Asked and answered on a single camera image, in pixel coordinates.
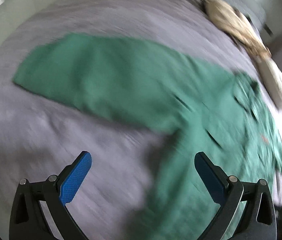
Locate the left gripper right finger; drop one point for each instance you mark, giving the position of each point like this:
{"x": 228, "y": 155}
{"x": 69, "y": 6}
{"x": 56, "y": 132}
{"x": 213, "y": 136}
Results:
{"x": 258, "y": 218}

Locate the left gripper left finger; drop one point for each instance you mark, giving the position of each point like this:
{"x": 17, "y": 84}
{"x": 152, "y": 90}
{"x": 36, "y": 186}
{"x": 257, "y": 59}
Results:
{"x": 27, "y": 219}

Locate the green work jacket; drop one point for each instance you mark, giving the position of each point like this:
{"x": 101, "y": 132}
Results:
{"x": 143, "y": 83}

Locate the lilac embossed bed blanket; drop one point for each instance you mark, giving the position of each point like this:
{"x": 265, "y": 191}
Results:
{"x": 40, "y": 136}

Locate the cream ruffled pillow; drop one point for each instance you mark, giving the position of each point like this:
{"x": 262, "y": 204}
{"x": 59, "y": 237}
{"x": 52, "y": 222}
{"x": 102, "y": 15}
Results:
{"x": 271, "y": 77}

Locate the beige striped crumpled cloth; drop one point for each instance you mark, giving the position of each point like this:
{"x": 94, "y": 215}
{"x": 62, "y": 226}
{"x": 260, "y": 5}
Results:
{"x": 234, "y": 23}

